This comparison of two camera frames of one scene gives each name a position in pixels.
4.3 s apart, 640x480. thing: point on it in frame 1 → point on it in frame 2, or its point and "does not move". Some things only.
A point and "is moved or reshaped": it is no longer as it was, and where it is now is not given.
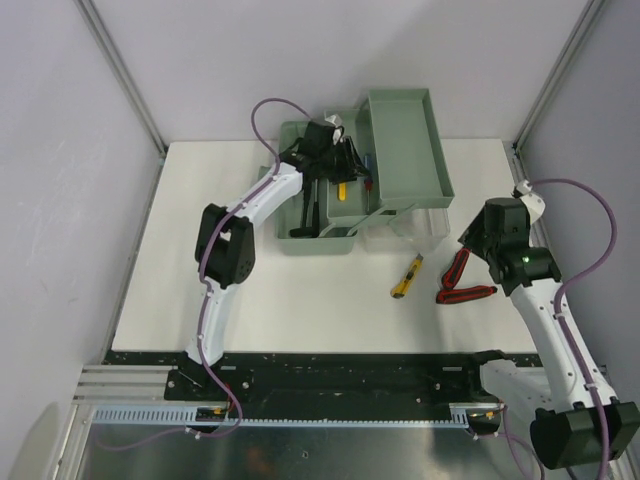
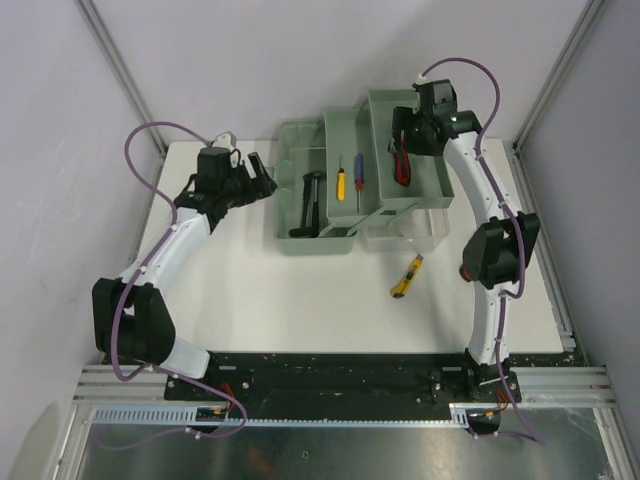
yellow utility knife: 400,289 does not move
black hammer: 304,231 does not move
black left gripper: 351,168 → 254,191
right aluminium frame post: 559,68 does not move
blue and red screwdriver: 368,184 is moved or reshaped
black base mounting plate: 317,381 does not move
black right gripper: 471,236 → 403,119
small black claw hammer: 316,212 does not move
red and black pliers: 449,292 → 401,165
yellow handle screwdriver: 342,191 does not move
